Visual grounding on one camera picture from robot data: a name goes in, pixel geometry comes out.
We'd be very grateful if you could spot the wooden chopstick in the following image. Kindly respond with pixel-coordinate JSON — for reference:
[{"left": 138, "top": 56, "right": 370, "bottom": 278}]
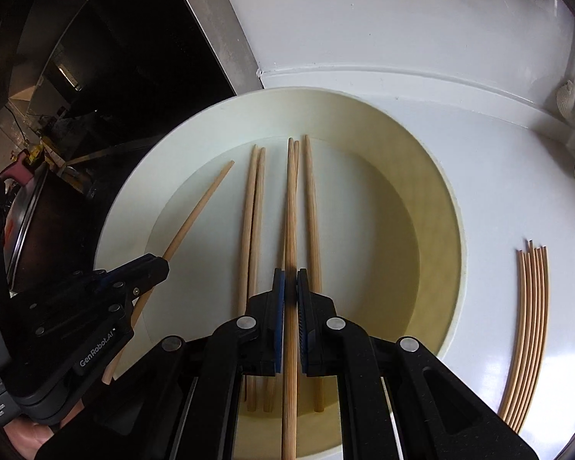
[
  {"left": 237, "top": 145, "right": 260, "bottom": 413},
  {"left": 303, "top": 134, "right": 327, "bottom": 414},
  {"left": 100, "top": 160, "right": 235, "bottom": 386},
  {"left": 249, "top": 148, "right": 275, "bottom": 414},
  {"left": 280, "top": 138, "right": 299, "bottom": 460}
]

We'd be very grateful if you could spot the white dish brush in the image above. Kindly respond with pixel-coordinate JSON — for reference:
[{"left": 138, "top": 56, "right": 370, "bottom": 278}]
[{"left": 553, "top": 33, "right": 575, "bottom": 118}]

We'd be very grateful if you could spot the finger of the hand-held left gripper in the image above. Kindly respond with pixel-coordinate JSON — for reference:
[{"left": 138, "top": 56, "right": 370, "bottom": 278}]
[
  {"left": 26, "top": 255, "right": 169, "bottom": 307},
  {"left": 31, "top": 267, "right": 169, "bottom": 384}
]

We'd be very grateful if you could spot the bundle of wooden chopsticks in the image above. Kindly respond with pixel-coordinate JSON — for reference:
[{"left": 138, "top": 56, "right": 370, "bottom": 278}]
[{"left": 498, "top": 238, "right": 551, "bottom": 429}]

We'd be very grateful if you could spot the dark cooking pot with lid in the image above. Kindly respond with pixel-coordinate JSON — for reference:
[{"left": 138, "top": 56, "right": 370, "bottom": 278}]
[{"left": 2, "top": 160, "right": 51, "bottom": 293}]

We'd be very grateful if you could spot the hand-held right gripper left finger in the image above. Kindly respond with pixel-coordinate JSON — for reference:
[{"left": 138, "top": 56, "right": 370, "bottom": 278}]
[{"left": 36, "top": 268, "right": 288, "bottom": 460}]

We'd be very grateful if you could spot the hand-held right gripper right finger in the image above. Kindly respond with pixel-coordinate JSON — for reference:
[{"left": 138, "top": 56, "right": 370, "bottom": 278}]
[{"left": 294, "top": 268, "right": 540, "bottom": 460}]

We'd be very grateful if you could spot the cream round tray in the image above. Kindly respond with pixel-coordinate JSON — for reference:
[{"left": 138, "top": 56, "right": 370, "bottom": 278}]
[{"left": 93, "top": 87, "right": 463, "bottom": 460}]

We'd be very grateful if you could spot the person's left hand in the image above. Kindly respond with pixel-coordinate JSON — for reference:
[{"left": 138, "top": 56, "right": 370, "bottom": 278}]
[{"left": 2, "top": 395, "right": 84, "bottom": 460}]

